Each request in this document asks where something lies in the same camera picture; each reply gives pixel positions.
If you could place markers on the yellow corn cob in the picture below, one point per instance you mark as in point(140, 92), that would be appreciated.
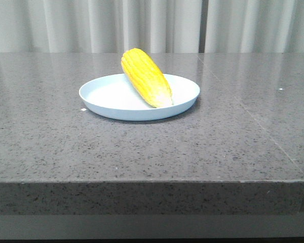
point(146, 77)

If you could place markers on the light blue round plate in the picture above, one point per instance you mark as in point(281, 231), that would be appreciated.
point(113, 96)

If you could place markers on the grey pleated curtain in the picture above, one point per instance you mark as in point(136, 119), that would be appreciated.
point(155, 26)

